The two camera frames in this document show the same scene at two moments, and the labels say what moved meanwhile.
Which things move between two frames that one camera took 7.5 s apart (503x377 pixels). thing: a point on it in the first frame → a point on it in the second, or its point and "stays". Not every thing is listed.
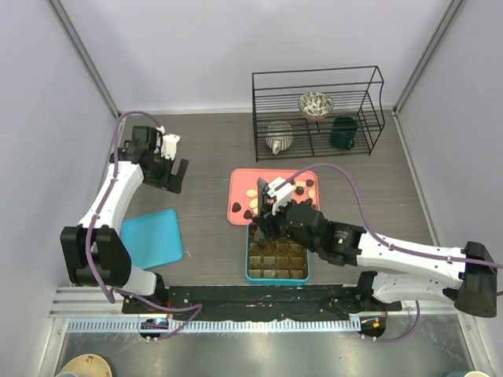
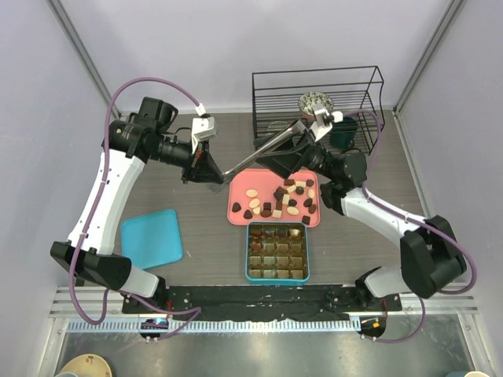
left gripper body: [159, 177] → [192, 168]
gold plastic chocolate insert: [280, 258] stays
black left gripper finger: [175, 181] → [209, 171]
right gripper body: [276, 225] → [312, 155]
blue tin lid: [152, 239] stays
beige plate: [88, 365] stays
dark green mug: [343, 132] stays
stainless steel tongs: [260, 236] → [295, 127]
